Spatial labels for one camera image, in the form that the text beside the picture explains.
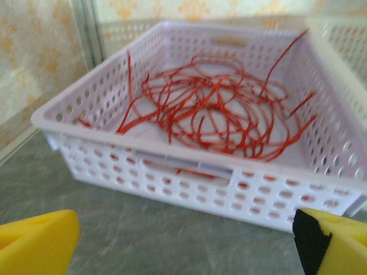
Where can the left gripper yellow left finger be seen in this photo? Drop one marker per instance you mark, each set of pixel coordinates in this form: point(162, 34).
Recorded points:
point(37, 246)

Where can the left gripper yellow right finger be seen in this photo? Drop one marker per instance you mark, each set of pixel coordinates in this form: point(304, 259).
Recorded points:
point(344, 249)

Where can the lavender perforated plastic basket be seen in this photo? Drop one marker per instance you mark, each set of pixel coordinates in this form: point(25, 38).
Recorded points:
point(200, 156)

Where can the white perforated plastic basket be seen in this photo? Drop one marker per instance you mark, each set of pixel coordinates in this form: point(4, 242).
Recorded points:
point(344, 37)

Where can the aluminium frame post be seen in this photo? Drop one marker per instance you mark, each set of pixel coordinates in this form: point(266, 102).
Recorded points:
point(87, 28)

